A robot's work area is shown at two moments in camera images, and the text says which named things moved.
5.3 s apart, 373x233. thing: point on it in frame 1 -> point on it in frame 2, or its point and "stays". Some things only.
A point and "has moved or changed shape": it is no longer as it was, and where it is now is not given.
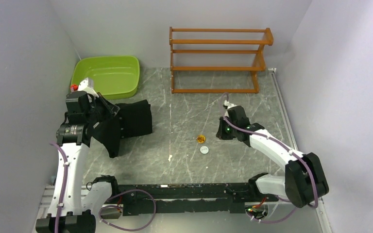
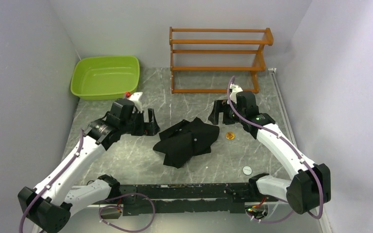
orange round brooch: (201, 139) has moved or changed shape
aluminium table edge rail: (325, 224) stays
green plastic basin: (114, 77) stays
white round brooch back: (204, 149) -> (247, 170)
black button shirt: (131, 119) has moved or changed shape
